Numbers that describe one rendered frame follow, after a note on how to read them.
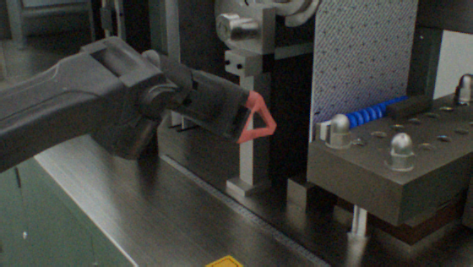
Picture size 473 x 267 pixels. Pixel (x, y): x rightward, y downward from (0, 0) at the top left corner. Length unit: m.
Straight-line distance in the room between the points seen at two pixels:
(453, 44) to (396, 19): 2.85
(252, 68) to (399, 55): 0.27
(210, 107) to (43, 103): 0.23
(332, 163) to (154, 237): 0.28
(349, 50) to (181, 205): 0.36
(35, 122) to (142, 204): 0.43
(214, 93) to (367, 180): 0.23
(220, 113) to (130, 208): 0.28
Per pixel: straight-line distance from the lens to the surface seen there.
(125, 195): 0.88
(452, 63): 3.76
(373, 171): 0.67
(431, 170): 0.70
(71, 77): 0.49
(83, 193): 0.90
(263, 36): 0.78
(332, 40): 0.78
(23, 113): 0.45
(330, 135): 0.72
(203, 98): 0.61
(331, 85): 0.80
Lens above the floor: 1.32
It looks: 22 degrees down
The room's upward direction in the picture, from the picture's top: straight up
